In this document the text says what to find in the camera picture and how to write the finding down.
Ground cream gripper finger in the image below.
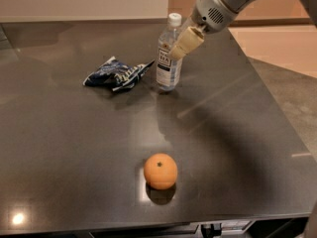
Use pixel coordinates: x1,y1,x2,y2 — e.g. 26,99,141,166
168,27,204,60

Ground clear blue plastic bottle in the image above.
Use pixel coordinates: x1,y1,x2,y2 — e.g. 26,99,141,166
157,13,182,92

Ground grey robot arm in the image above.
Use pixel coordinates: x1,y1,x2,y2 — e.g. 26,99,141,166
168,0,317,60

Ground blue chip bag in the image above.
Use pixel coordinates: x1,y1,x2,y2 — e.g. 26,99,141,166
83,57,154,92

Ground orange fruit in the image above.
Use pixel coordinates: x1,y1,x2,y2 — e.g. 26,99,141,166
144,153,178,190

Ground black device under table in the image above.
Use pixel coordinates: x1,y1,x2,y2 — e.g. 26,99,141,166
197,219,256,238

